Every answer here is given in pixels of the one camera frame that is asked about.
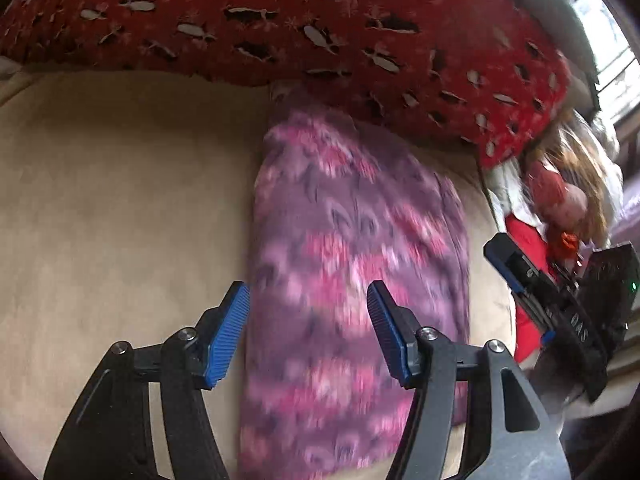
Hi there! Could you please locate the stuffed doll with blond hair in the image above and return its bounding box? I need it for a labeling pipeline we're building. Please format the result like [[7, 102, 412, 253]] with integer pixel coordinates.
[[487, 105, 626, 262]]

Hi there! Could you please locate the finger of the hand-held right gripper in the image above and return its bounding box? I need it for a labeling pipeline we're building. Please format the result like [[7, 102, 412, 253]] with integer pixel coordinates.
[[482, 232, 557, 307], [517, 296, 558, 348]]

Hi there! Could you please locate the red patterned blanket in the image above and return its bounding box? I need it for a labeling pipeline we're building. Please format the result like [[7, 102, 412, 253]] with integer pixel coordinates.
[[0, 0, 574, 169]]

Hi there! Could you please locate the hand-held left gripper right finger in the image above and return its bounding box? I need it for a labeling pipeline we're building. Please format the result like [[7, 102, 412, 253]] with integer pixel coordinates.
[[366, 280, 573, 480]]

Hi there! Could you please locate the purple floral garment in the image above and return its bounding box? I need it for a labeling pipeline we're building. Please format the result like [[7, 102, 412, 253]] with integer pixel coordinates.
[[237, 85, 472, 480]]

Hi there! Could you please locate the orange toy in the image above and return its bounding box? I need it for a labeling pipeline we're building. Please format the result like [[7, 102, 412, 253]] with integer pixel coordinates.
[[556, 230, 582, 257]]

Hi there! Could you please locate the red cushion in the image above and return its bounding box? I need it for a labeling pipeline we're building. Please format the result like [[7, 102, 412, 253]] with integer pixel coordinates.
[[505, 212, 557, 364]]

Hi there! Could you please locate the window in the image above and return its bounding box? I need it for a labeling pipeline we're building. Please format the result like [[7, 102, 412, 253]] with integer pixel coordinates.
[[570, 0, 640, 127]]

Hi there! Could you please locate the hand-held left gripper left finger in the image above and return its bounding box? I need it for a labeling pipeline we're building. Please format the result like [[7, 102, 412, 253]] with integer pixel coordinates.
[[42, 280, 251, 480]]

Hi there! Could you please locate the grey pillow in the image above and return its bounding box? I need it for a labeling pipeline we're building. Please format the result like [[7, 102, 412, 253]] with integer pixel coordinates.
[[500, 0, 602, 112]]

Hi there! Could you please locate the beige blanket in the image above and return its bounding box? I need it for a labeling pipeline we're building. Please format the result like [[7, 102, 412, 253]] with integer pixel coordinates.
[[0, 70, 517, 480]]

